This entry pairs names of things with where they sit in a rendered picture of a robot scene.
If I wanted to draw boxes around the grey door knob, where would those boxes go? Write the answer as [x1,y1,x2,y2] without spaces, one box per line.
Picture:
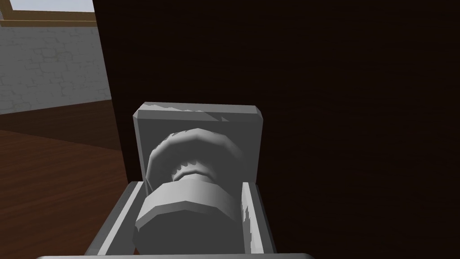
[132,102,264,255]

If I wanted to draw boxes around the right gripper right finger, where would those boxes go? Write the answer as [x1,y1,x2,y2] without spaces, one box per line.
[240,181,277,255]

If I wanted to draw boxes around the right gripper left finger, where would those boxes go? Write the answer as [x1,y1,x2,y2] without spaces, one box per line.
[84,181,149,256]

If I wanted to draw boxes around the dark brown door leaf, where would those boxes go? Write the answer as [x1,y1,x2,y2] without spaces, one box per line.
[92,0,460,259]

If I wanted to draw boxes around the wooden framed window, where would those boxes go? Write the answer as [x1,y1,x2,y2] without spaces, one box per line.
[0,0,97,28]

